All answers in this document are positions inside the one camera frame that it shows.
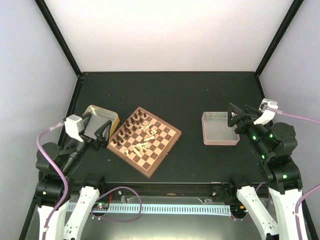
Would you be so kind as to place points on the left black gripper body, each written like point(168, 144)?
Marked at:
point(94, 143)

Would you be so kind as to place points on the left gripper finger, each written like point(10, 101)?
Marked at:
point(102, 134)
point(86, 119)

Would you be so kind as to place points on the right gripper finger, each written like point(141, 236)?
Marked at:
point(251, 111)
point(234, 114)

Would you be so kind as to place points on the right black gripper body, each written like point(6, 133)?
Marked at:
point(243, 129)

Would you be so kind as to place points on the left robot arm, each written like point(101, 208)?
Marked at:
point(53, 190)

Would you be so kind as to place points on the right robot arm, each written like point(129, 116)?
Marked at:
point(280, 174)

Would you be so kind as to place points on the dark chess pieces group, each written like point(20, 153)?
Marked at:
point(130, 133)

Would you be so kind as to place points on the white chess pieces pile lower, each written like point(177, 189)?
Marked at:
point(137, 149)

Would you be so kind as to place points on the wooden chess board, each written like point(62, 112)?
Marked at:
point(165, 138)

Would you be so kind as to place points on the small circuit board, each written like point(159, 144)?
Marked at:
point(100, 206)

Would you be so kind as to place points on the gold metal tin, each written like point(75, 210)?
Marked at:
point(99, 116)

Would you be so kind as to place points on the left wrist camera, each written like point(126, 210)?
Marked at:
point(74, 125)

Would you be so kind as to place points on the black front rail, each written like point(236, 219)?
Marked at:
point(174, 189)

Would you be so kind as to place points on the light blue cable duct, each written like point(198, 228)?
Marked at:
point(167, 209)

